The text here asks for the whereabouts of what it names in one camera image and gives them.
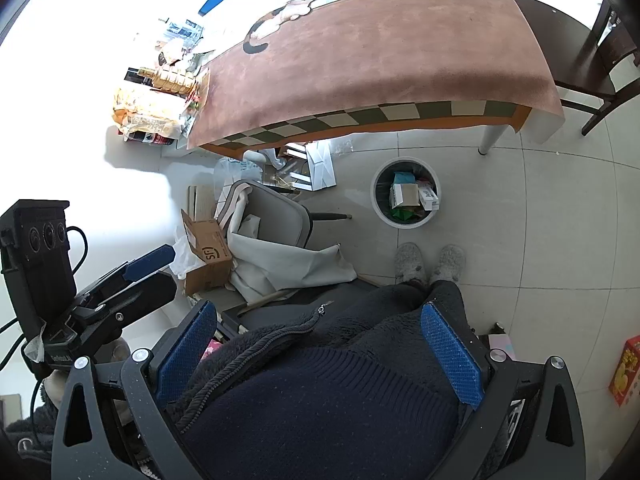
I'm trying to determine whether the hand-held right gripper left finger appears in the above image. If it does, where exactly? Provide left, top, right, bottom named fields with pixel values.
left=51, top=300, right=218, bottom=480

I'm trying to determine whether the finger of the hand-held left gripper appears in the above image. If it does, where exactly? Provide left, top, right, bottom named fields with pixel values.
left=75, top=244, right=176, bottom=307
left=75, top=273, right=178, bottom=327

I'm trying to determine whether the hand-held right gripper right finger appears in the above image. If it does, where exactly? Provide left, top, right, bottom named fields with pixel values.
left=421, top=301, right=586, bottom=480

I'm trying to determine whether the white round trash bin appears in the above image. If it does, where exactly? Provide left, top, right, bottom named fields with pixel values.
left=370, top=157, right=442, bottom=230

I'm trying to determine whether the person's left forearm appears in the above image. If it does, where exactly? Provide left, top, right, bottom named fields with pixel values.
left=0, top=400, right=56, bottom=480

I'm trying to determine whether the pink and white box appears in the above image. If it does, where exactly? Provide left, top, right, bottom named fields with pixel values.
left=487, top=332, right=518, bottom=361

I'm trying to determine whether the brown cardboard box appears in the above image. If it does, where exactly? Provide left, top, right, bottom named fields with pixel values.
left=180, top=208, right=233, bottom=296

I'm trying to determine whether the cream ribbed panel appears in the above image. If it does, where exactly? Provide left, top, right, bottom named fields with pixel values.
left=187, top=185, right=221, bottom=221

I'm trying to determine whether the dark fleece jacket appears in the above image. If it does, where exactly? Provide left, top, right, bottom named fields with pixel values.
left=165, top=280, right=481, bottom=433

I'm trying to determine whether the grey fluffy slipper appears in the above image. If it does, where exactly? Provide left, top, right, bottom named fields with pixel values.
left=432, top=245, right=467, bottom=283
left=395, top=242, right=428, bottom=286

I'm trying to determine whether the red and black packet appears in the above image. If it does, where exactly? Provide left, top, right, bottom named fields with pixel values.
left=122, top=130, right=173, bottom=146

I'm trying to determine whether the clear blue print plastic bag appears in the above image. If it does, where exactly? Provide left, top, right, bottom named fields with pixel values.
left=215, top=156, right=263, bottom=186

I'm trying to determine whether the grey chair with cloth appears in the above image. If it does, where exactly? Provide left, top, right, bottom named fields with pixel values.
left=227, top=182, right=358, bottom=303

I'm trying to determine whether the grey upholstered chair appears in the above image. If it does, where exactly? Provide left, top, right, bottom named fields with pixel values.
left=220, top=179, right=353, bottom=261

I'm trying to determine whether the navy knit sweater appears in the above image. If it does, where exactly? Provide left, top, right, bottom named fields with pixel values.
left=177, top=347, right=461, bottom=480

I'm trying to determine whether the yellow snack bag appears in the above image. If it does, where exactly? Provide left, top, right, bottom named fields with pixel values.
left=111, top=85, right=183, bottom=133

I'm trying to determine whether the white tapered table leg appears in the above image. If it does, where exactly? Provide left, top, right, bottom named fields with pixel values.
left=245, top=149, right=282, bottom=172
left=477, top=125, right=516, bottom=156

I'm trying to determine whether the white printed carton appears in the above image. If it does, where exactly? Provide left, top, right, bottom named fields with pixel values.
left=419, top=182, right=441, bottom=211

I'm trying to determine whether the white and brown carton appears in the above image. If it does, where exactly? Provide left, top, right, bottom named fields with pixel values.
left=390, top=183, right=421, bottom=208

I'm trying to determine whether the red printed box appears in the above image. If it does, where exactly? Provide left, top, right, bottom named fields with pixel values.
left=608, top=336, right=640, bottom=407

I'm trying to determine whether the cooking oil bottle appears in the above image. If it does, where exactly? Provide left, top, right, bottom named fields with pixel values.
left=142, top=66, right=196, bottom=93

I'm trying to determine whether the stack of printed leaflets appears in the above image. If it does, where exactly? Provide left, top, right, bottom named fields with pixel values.
left=160, top=19, right=206, bottom=43

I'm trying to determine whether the table with brown cloth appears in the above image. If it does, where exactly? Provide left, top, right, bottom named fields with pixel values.
left=186, top=0, right=566, bottom=158

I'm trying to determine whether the dark wooden chair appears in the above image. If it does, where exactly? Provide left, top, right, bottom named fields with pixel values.
left=510, top=0, right=640, bottom=136

